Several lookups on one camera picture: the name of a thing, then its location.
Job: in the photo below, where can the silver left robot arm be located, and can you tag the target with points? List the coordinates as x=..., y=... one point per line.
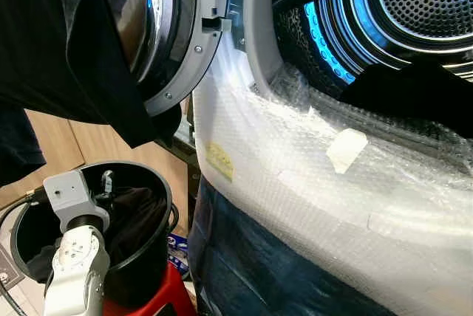
x=74, y=272

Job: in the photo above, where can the white washing machine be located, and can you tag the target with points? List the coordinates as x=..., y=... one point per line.
x=235, y=17

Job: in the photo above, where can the light wooden cabinet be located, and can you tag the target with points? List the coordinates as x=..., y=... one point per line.
x=89, y=142

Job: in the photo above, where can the black plastic bucket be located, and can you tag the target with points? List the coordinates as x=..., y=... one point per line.
x=148, y=257

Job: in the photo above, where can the blue white package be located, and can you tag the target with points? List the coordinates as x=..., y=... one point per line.
x=177, y=246

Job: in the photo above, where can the dark navy hanging garment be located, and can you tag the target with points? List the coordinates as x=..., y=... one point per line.
x=18, y=146

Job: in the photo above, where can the red plastic stool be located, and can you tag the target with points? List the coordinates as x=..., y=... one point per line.
x=174, y=294

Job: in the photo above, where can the dark square floor plate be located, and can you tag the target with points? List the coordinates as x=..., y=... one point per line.
x=6, y=268

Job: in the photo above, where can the large black draped shirt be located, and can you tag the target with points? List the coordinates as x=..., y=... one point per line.
x=52, y=35

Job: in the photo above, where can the black garment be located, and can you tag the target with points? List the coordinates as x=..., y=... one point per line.
x=414, y=98

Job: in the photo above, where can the dark blue cloth cover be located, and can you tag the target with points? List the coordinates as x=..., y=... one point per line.
x=244, y=264

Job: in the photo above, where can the round grey washer door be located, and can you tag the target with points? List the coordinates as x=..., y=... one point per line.
x=199, y=43

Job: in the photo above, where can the clear bubble wrap sheet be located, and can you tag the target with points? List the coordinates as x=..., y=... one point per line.
x=295, y=205

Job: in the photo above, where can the white tape piece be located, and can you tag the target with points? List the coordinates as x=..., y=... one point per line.
x=347, y=150

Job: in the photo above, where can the grey rubber door gasket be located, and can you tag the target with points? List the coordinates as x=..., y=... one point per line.
x=257, y=28

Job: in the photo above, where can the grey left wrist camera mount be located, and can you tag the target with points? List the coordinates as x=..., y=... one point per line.
x=70, y=194

